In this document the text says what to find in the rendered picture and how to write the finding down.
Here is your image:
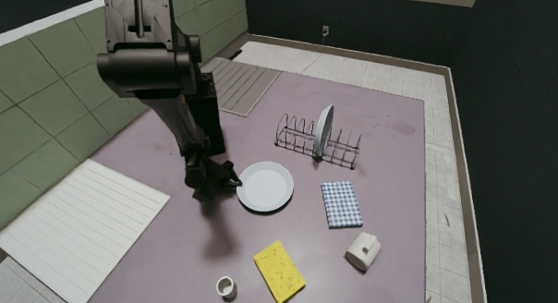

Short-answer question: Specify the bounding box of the yellow sponge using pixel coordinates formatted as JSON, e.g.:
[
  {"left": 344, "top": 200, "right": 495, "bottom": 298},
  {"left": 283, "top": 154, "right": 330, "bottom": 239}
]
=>
[{"left": 253, "top": 240, "right": 306, "bottom": 303}]

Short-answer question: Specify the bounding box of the blue and white checkered towel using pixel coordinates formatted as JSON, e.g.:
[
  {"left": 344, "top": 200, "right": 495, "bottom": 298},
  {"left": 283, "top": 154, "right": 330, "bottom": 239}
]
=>
[{"left": 321, "top": 181, "right": 364, "bottom": 229}]

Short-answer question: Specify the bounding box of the white ribbed draining mat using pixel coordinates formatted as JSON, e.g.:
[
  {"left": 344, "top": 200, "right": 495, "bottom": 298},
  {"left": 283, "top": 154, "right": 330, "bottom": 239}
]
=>
[{"left": 0, "top": 158, "right": 172, "bottom": 303}]

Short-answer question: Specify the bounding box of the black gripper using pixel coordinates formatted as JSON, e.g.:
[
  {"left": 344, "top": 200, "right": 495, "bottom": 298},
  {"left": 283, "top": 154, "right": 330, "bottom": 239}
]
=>
[{"left": 207, "top": 158, "right": 243, "bottom": 188}]

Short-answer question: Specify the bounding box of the small grey cup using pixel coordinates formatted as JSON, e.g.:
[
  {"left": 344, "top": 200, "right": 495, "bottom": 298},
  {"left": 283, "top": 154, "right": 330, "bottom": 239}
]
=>
[{"left": 216, "top": 276, "right": 237, "bottom": 298}]

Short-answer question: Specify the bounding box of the white mug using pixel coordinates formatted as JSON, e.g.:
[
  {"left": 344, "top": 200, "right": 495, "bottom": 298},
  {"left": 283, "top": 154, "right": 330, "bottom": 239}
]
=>
[{"left": 346, "top": 232, "right": 382, "bottom": 271}]

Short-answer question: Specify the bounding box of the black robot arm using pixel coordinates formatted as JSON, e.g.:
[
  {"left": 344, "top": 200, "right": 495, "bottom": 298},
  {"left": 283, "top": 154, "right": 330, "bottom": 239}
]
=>
[{"left": 96, "top": 0, "right": 224, "bottom": 202}]

